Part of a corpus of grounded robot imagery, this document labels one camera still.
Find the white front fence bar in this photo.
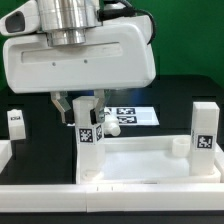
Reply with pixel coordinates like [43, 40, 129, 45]
[0, 183, 224, 213]

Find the white desk top tray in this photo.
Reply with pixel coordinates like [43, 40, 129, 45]
[76, 135, 224, 184]

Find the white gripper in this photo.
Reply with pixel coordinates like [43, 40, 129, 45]
[3, 16, 156, 124]

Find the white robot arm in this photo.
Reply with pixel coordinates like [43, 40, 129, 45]
[0, 0, 156, 123]

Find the white marker sheet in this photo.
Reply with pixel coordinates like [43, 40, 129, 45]
[103, 107, 159, 126]

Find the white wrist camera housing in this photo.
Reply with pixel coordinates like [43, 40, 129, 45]
[0, 0, 40, 36]

